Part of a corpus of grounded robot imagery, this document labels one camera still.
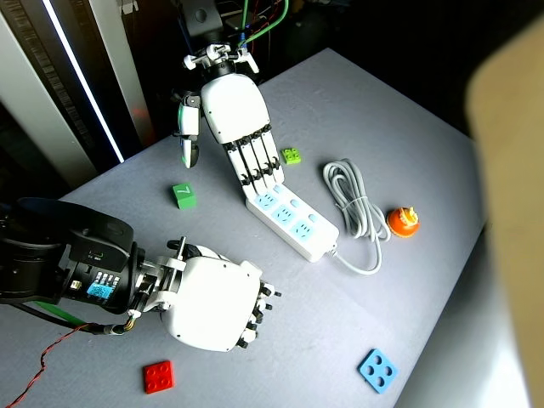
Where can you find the white light strip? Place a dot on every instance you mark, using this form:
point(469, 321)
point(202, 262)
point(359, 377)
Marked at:
point(81, 81)

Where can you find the flat red stud brick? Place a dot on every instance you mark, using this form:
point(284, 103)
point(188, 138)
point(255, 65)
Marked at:
point(158, 377)

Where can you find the white cabinet panel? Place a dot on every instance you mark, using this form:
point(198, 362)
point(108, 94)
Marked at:
point(38, 119)

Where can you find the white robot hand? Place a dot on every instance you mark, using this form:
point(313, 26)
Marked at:
point(234, 106)
point(212, 297)

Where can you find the small thick green brick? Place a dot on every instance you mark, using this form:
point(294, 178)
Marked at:
point(291, 156)

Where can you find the green number cube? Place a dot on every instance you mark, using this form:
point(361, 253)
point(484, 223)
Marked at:
point(185, 197)

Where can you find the blue four-hole block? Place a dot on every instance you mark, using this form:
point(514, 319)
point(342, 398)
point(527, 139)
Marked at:
point(378, 371)

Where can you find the grey table cloth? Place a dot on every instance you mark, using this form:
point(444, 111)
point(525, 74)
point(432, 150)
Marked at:
point(297, 319)

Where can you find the beige blurred panel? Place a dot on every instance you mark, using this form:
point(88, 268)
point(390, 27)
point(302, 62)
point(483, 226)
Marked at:
point(514, 170)

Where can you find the orange toy cake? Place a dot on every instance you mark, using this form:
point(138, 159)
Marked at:
point(403, 223)

